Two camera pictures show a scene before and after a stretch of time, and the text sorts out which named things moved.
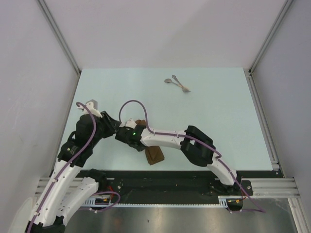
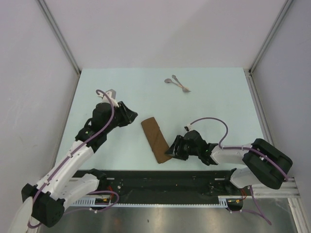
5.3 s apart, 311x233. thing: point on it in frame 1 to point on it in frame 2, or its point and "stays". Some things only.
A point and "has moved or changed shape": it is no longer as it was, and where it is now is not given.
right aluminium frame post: (249, 73) stays
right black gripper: (140, 149) to (173, 150)
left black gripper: (112, 124) to (128, 115)
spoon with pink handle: (169, 80) stays
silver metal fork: (184, 89) stays
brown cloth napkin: (154, 154) has moved or changed shape
